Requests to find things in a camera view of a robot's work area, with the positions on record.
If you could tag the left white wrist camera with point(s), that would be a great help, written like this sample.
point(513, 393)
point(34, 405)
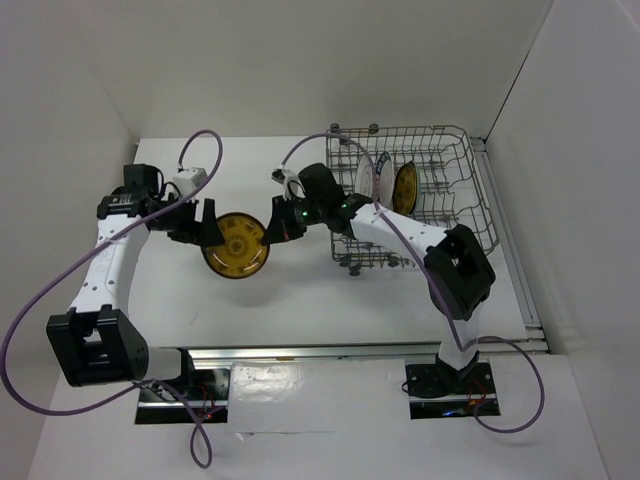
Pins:
point(189, 180)

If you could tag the white plate blue rim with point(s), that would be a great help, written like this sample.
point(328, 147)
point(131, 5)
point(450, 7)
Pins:
point(385, 175)

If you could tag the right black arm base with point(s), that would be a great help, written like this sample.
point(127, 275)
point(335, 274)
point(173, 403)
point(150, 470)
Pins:
point(434, 393)

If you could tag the aluminium side rail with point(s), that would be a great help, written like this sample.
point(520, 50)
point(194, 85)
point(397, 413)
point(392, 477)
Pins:
point(536, 341)

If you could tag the aluminium front rail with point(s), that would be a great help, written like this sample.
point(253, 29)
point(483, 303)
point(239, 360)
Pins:
point(300, 353)

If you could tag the yellow patterned plate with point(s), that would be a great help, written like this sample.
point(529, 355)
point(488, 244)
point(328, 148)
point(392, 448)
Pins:
point(405, 193)
point(242, 254)

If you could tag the grey wire dish rack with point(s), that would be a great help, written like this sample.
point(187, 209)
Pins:
point(450, 190)

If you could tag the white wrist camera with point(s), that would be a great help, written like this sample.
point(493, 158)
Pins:
point(189, 180)
point(289, 182)

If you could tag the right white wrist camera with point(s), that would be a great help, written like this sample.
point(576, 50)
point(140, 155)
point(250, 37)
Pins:
point(289, 182)

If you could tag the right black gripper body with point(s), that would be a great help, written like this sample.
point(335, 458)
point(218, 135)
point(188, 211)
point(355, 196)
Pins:
point(297, 214)

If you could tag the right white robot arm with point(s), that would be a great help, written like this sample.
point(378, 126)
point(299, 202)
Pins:
point(458, 274)

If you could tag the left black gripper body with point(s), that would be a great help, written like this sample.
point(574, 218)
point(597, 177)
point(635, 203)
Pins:
point(180, 223)

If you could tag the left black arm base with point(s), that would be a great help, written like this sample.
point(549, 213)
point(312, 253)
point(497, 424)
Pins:
point(205, 390)

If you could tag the white plate with rings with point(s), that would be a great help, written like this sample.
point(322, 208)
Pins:
point(366, 178)

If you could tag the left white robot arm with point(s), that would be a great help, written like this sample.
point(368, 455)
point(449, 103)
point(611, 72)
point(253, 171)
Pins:
point(95, 342)

